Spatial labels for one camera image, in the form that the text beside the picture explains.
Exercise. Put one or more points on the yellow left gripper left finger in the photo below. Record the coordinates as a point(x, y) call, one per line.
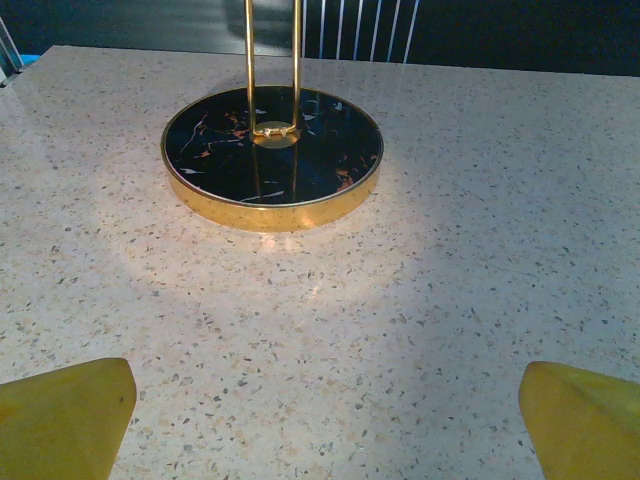
point(55, 425)

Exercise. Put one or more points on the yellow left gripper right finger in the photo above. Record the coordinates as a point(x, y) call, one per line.
point(585, 430)

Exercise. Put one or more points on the aluminium enclosure frame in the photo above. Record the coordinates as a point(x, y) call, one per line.
point(7, 55)

